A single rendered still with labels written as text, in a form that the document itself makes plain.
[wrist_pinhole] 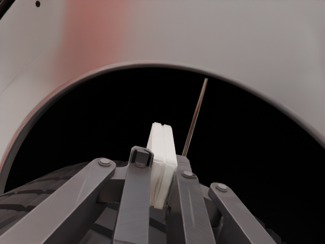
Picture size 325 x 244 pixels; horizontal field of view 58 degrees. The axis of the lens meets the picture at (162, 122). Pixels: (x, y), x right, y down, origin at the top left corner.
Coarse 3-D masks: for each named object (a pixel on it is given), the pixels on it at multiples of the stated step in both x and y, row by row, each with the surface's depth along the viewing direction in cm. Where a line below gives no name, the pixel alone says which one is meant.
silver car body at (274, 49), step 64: (0, 0) 248; (64, 0) 50; (128, 0) 45; (192, 0) 41; (256, 0) 38; (320, 0) 35; (0, 64) 61; (64, 64) 52; (256, 64) 40; (320, 64) 37; (0, 128) 61; (320, 128) 38
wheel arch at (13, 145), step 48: (48, 96) 55; (96, 96) 70; (144, 96) 83; (192, 96) 77; (240, 96) 72; (48, 144) 73; (96, 144) 92; (144, 144) 85; (192, 144) 79; (240, 144) 74; (288, 144) 70; (0, 192) 67; (240, 192) 77; (288, 192) 72; (288, 240) 74
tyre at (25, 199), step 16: (48, 176) 41; (64, 176) 38; (16, 192) 36; (32, 192) 35; (48, 192) 34; (0, 208) 31; (16, 208) 30; (32, 208) 29; (112, 208) 30; (0, 224) 26; (96, 224) 26; (112, 224) 27; (160, 224) 29; (96, 240) 24; (160, 240) 26
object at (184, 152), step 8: (208, 80) 70; (200, 88) 71; (200, 96) 71; (200, 104) 72; (192, 112) 73; (200, 112) 73; (192, 120) 73; (192, 128) 73; (192, 136) 74; (184, 144) 75; (184, 152) 75
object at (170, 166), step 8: (168, 128) 22; (168, 136) 20; (168, 144) 19; (168, 152) 17; (168, 160) 16; (176, 160) 17; (168, 168) 16; (176, 168) 16; (168, 176) 16; (160, 184) 16; (168, 184) 16; (160, 192) 17; (168, 192) 17; (160, 200) 17; (160, 208) 17
